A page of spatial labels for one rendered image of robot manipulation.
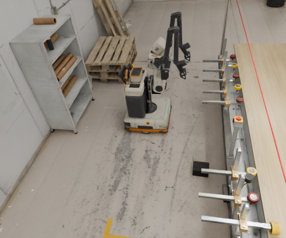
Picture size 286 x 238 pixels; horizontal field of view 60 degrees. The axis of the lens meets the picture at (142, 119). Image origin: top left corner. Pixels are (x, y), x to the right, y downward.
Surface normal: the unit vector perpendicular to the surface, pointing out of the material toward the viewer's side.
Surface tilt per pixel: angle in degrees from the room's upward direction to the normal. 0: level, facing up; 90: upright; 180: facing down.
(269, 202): 0
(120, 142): 0
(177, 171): 0
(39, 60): 90
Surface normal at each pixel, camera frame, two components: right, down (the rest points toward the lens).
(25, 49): -0.18, 0.67
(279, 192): -0.09, -0.74
